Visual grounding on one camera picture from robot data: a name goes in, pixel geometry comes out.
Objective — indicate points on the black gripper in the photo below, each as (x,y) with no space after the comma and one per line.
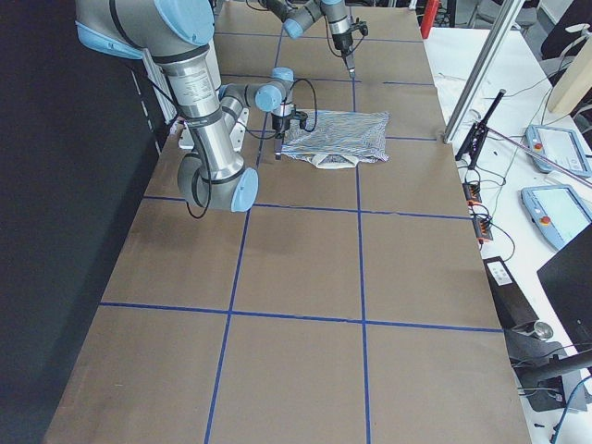
(279,124)
(341,44)

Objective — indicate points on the navy white striped polo shirt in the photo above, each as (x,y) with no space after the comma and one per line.
(340,140)

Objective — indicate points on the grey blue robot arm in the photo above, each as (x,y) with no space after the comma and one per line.
(296,20)
(177,35)

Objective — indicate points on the red cylinder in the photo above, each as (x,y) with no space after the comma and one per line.
(431,10)

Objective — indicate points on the orange black usb hub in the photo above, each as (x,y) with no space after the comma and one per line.
(482,227)

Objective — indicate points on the far blue teach pendant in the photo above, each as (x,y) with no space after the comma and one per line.
(560,146)

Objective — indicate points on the blue teach pendant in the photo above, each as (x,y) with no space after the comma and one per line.
(560,146)
(557,211)

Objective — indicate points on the near blue teach pendant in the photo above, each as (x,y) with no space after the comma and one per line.
(557,211)

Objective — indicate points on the black box with label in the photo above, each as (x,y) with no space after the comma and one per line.
(513,309)

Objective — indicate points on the black monitor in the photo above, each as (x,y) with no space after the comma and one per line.
(566,281)

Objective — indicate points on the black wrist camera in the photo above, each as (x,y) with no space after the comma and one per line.
(301,117)
(360,26)

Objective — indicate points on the black camera stand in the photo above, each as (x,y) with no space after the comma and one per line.
(477,135)

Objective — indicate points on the aluminium frame post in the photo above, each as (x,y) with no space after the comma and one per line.
(494,41)

